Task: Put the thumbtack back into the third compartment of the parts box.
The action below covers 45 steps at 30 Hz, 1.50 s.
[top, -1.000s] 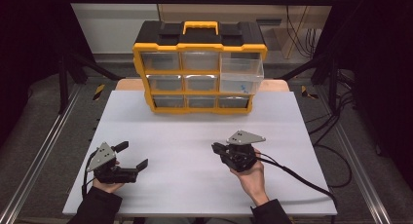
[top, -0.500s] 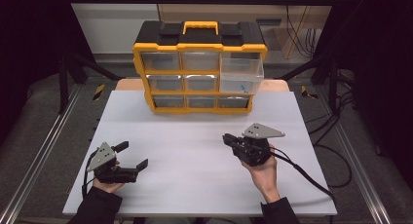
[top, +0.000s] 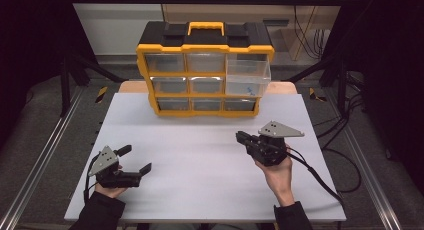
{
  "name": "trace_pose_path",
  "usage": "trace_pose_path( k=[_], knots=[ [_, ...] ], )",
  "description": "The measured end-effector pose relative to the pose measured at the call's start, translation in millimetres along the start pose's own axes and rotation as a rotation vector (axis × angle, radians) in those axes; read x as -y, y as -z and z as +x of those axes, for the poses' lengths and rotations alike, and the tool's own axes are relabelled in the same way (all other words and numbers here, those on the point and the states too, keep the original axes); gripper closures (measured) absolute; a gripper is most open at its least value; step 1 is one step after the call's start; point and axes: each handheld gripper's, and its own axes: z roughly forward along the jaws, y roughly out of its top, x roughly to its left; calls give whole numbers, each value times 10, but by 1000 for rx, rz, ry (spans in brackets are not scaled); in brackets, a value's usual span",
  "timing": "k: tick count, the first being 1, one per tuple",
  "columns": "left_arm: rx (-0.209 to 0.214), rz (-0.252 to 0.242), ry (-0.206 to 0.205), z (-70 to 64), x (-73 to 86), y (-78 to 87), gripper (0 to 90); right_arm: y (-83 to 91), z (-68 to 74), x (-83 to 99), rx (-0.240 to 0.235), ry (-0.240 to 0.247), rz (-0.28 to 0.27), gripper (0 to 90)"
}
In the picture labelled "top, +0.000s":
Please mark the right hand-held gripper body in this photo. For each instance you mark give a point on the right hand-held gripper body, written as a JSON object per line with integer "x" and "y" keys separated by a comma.
{"x": 270, "y": 150}

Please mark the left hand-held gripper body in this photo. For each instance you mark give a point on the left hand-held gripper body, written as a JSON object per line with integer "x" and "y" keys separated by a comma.
{"x": 106, "y": 158}

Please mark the clear plastic organizer bin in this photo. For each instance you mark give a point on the clear plastic organizer bin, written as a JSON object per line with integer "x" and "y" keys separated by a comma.
{"x": 246, "y": 78}

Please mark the yellow black organizer cabinet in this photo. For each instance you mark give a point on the yellow black organizer cabinet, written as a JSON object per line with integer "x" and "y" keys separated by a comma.
{"x": 156, "y": 33}

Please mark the person's right hand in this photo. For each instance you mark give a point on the person's right hand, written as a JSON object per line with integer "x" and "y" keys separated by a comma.
{"x": 281, "y": 176}

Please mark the person's left hand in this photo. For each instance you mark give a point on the person's left hand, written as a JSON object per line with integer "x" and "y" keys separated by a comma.
{"x": 110, "y": 192}

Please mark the yellow black hazard tape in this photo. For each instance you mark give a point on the yellow black hazard tape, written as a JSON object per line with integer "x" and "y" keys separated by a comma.
{"x": 101, "y": 94}
{"x": 313, "y": 94}

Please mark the black metal stand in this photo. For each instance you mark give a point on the black metal stand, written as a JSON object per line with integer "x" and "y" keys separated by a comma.
{"x": 341, "y": 90}
{"x": 65, "y": 86}

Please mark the grid of clear drawers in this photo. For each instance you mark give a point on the grid of clear drawers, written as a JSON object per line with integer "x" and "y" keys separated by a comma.
{"x": 165, "y": 62}

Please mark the black curtain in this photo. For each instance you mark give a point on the black curtain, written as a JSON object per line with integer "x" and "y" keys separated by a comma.
{"x": 390, "y": 56}
{"x": 30, "y": 40}

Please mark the aluminium floor rail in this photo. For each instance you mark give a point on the aluminium floor rail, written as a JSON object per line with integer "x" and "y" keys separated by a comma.
{"x": 40, "y": 160}
{"x": 370, "y": 176}

